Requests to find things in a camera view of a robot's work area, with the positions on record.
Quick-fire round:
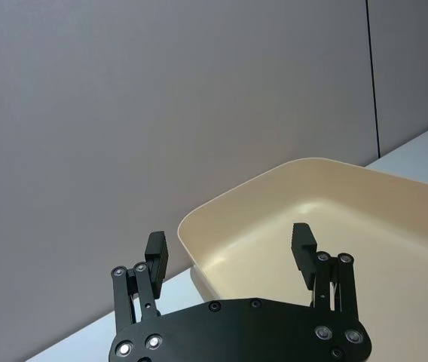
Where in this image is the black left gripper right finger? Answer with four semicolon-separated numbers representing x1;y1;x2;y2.
291;222;361;322

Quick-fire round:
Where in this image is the cream plastic tray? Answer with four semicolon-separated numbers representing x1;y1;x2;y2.
177;157;428;362

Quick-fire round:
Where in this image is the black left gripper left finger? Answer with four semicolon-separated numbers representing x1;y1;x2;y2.
110;231;170;335

